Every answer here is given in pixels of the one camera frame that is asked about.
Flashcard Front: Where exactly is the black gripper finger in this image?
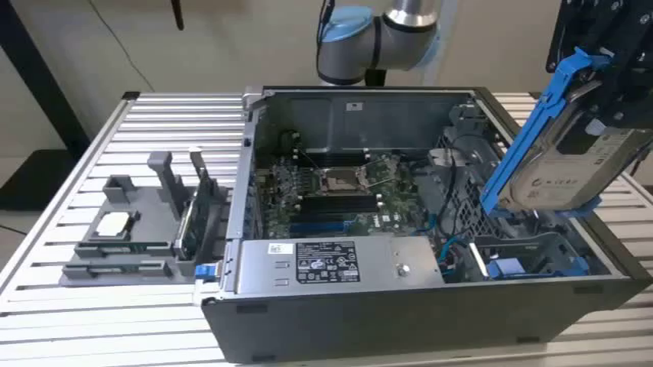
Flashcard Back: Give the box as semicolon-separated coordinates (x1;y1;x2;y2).
546;0;581;74
578;0;653;129

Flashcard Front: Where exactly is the black RAM slot bank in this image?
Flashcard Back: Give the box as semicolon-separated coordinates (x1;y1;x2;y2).
296;150;370;168
291;194;383;225

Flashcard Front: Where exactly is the blue expansion slot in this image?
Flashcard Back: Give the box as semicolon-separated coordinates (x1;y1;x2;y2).
288;223;354;235

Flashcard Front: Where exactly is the gray metal drive cage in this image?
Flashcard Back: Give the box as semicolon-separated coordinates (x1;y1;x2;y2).
426;102;516;230

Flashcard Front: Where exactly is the metal socket cover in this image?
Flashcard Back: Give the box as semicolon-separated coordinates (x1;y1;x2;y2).
359;156;403;188

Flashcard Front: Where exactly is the green motherboard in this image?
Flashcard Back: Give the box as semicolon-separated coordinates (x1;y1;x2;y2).
253;151;434;238

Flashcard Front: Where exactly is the CPU socket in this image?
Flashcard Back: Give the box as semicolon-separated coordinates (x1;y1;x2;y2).
316;167;360;196

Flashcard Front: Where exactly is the thin metal locking lever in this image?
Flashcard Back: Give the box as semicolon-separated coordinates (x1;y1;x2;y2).
296;148;321;171

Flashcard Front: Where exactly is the silver power supply unit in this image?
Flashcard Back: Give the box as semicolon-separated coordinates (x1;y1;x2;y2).
232;235;443;296

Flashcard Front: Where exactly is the black hanging antenna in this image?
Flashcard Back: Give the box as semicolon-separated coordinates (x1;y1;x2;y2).
169;0;185;31

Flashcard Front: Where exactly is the black open PC case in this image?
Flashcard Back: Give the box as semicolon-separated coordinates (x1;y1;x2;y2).
192;84;653;364

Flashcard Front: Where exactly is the green graphics card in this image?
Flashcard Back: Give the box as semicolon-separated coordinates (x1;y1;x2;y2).
172;147;227;265

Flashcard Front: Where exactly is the blue case latch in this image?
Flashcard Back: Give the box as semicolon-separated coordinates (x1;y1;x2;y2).
193;263;219;282

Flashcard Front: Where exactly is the gray parts rack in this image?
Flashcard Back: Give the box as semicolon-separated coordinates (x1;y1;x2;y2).
58;151;235;287

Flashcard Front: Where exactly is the silver CPU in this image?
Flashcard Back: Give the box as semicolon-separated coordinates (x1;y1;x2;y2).
96;213;136;235

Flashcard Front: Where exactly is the black stand with base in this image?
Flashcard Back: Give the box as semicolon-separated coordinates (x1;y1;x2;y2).
0;0;93;212

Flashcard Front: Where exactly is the long thin black wire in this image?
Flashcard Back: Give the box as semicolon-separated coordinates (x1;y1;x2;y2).
436;132;494;236

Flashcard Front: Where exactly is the black cable on arm joint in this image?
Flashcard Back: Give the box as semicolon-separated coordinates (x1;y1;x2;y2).
317;0;333;47

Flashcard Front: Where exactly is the short blue wire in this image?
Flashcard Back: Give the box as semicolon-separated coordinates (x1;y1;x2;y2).
416;213;440;235

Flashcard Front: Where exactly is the blue data wire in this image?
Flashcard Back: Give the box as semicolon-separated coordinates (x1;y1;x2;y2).
440;235;467;268

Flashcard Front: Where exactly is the thin dark wall cable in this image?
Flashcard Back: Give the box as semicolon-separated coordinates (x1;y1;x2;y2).
86;0;156;93

